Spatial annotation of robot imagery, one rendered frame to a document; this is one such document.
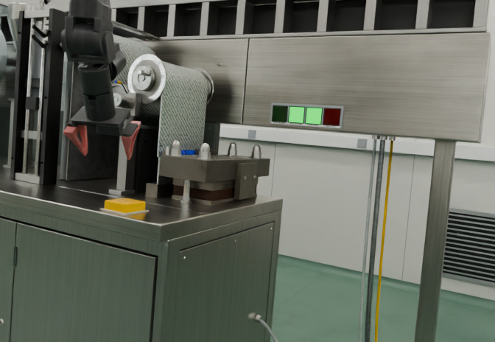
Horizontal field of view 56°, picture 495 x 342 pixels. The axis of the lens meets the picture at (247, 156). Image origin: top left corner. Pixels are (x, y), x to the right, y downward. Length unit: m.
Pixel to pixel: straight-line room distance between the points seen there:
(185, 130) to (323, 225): 2.65
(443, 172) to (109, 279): 1.04
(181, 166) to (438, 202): 0.82
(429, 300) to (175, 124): 0.98
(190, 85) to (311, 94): 0.39
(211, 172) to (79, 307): 0.48
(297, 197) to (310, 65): 2.62
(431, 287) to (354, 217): 2.33
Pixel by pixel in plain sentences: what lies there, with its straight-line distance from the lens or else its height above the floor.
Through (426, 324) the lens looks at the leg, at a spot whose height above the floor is 0.55.
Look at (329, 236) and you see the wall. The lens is 4.00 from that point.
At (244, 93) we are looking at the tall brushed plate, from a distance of 1.63.
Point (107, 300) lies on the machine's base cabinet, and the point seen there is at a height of 0.68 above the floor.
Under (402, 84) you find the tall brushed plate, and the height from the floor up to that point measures 1.29.
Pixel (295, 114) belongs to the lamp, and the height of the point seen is 1.19.
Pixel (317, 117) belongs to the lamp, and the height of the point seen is 1.18.
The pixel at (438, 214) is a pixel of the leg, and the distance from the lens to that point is 1.59.
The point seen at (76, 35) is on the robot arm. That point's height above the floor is 1.26.
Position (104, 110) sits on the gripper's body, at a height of 1.14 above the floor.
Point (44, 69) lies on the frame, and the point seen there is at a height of 1.26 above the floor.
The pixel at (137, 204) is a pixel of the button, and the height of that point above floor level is 0.92.
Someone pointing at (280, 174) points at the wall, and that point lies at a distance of 4.11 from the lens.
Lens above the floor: 1.12
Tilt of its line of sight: 3 degrees down
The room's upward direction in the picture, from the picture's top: 5 degrees clockwise
